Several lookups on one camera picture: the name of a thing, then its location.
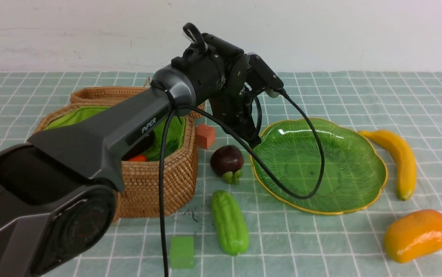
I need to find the orange toy carrot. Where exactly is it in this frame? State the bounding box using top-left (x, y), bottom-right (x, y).
top-left (128, 154), bottom-right (148, 162)

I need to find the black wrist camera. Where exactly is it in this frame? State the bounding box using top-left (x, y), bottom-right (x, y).
top-left (246, 53), bottom-right (287, 98)

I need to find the woven wicker basket green lining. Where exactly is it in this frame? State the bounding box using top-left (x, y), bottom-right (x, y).
top-left (35, 103), bottom-right (198, 221)

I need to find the green glass leaf plate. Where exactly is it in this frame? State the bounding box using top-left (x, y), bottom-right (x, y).
top-left (250, 118), bottom-right (388, 215)

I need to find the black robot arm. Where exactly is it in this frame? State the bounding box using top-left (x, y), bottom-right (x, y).
top-left (0, 23), bottom-right (255, 277)

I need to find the green foam cube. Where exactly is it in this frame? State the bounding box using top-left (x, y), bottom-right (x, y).
top-left (169, 235), bottom-right (195, 269)

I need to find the green checkered tablecloth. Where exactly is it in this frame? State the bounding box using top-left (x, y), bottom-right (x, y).
top-left (0, 72), bottom-right (442, 277)

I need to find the purple toy eggplant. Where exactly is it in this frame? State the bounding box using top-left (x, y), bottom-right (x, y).
top-left (122, 131), bottom-right (156, 161)

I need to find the orange toy mango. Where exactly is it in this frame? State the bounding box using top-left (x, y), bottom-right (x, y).
top-left (383, 209), bottom-right (442, 264)

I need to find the black camera cable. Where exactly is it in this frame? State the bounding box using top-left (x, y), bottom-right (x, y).
top-left (158, 90), bottom-right (326, 277)

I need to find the orange foam cube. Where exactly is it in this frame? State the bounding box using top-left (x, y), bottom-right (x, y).
top-left (196, 124), bottom-right (215, 149)

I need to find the yellow toy banana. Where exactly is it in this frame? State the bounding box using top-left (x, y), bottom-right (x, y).
top-left (358, 129), bottom-right (417, 201)

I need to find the woven wicker basket lid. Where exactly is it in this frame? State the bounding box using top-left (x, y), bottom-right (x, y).
top-left (70, 78), bottom-right (206, 120)

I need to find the green toy bitter gourd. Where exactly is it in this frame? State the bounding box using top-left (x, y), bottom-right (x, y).
top-left (211, 190), bottom-right (250, 256)

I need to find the dark purple toy mangosteen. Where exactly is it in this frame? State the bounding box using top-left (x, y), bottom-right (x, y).
top-left (210, 144), bottom-right (244, 185)

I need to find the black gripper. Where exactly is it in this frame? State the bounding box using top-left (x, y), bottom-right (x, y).
top-left (209, 54), bottom-right (262, 148)

